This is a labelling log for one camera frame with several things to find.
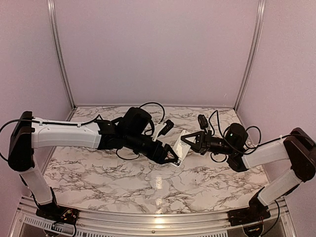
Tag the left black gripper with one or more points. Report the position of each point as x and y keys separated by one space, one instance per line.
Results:
x=159 y=157

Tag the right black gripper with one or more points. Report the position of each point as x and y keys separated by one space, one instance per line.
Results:
x=203 y=141

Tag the white remote control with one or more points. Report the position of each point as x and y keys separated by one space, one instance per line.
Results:
x=181 y=149

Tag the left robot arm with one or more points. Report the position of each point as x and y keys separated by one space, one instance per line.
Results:
x=135 y=130

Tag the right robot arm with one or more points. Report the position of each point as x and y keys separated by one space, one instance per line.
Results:
x=297 y=147

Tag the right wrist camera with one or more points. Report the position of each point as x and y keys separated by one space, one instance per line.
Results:
x=203 y=122

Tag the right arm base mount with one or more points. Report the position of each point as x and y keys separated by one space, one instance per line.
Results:
x=255 y=211

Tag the front aluminium rail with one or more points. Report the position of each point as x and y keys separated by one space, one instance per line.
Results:
x=92 y=223

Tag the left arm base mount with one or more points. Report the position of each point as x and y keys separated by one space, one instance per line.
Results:
x=57 y=213

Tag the right aluminium frame post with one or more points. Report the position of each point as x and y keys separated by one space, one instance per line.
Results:
x=252 y=53

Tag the aluminium frame post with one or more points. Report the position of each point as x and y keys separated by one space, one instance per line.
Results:
x=59 y=54
x=252 y=53

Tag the left aluminium frame post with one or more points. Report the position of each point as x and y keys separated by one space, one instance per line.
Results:
x=59 y=54

